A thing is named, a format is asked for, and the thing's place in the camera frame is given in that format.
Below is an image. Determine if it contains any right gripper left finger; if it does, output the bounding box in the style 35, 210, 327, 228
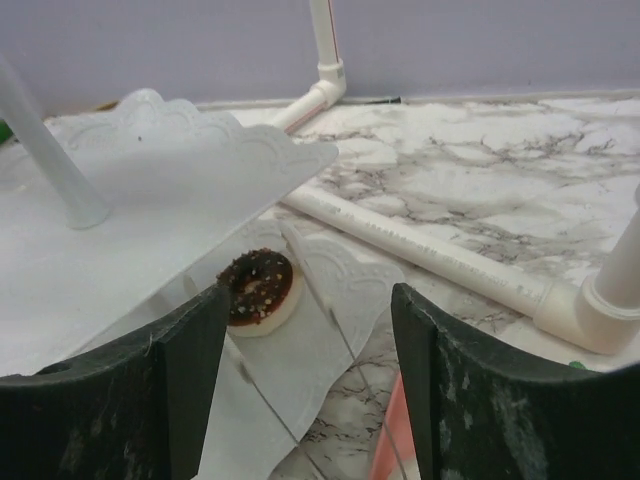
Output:
1, 286, 230, 480

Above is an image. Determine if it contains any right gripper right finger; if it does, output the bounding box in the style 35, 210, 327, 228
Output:
391, 283, 639, 480

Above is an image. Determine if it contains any chocolate sprinkle donut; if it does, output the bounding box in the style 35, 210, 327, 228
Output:
217, 248, 304, 338

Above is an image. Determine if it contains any three tier white stand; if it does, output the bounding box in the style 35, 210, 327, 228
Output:
0, 54, 406, 480

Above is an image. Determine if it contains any pink serving tray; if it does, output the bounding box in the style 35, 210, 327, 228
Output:
369, 374, 420, 480

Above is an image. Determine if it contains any middle white pvc pole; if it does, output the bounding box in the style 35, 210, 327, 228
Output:
272, 0, 347, 135

